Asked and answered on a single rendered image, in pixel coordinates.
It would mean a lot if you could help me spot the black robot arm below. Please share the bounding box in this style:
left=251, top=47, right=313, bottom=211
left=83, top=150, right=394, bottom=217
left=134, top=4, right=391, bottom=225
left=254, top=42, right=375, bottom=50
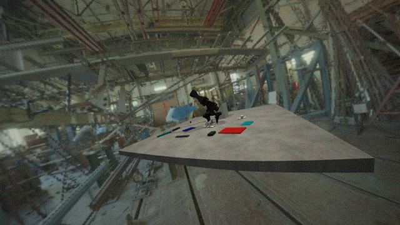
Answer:
left=190, top=89, right=219, bottom=117

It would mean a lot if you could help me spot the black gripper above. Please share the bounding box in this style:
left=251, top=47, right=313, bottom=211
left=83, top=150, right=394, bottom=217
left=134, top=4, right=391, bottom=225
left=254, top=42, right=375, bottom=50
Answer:
left=203, top=107, right=222, bottom=123

